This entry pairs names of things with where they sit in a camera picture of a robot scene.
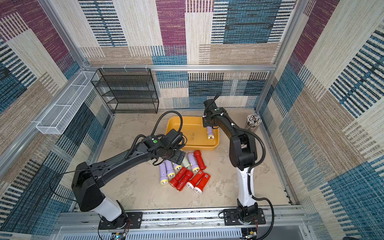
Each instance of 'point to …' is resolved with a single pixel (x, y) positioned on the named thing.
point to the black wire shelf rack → (127, 90)
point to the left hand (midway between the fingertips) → (177, 155)
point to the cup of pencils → (253, 122)
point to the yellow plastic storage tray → (195, 133)
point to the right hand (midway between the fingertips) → (213, 124)
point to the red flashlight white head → (194, 179)
